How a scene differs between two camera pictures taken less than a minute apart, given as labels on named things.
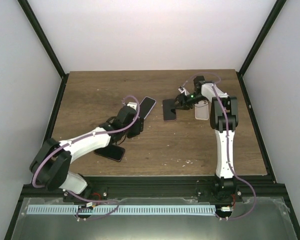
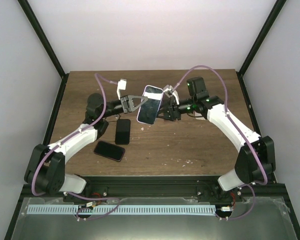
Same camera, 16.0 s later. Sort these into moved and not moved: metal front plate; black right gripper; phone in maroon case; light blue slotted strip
Moved: black right gripper
Not moved: light blue slotted strip; metal front plate; phone in maroon case
